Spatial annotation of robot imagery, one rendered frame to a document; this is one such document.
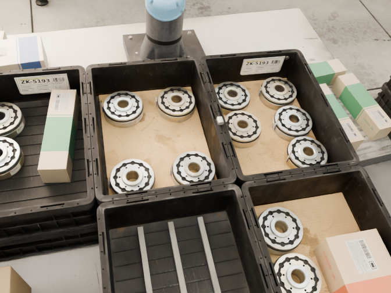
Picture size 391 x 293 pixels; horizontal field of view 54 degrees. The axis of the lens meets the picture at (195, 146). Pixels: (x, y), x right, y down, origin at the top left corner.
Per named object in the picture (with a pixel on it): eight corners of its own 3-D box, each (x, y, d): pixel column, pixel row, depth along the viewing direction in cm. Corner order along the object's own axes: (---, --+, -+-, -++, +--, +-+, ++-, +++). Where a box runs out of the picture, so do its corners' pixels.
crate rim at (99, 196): (86, 71, 100) (84, 64, 98) (197, 62, 106) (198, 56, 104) (96, 208, 78) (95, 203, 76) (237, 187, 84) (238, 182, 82)
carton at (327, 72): (331, 71, 140) (337, 58, 135) (340, 82, 137) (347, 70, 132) (273, 83, 133) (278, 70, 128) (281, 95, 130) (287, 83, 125)
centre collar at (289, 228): (266, 219, 85) (267, 218, 84) (286, 215, 86) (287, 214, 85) (274, 240, 82) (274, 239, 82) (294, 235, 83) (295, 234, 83)
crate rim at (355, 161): (197, 62, 106) (198, 56, 104) (297, 54, 111) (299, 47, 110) (237, 187, 84) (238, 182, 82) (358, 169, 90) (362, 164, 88)
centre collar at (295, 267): (282, 266, 79) (283, 265, 79) (304, 263, 80) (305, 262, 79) (289, 290, 76) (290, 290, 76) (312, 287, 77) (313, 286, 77)
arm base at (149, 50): (135, 44, 131) (135, 18, 124) (178, 40, 135) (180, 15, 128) (145, 72, 122) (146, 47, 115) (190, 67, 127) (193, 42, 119)
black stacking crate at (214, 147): (91, 96, 107) (85, 66, 98) (194, 87, 113) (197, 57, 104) (102, 227, 86) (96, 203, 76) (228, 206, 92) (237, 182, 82)
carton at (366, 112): (330, 88, 134) (337, 75, 130) (345, 85, 136) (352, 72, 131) (370, 140, 122) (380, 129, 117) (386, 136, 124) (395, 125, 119)
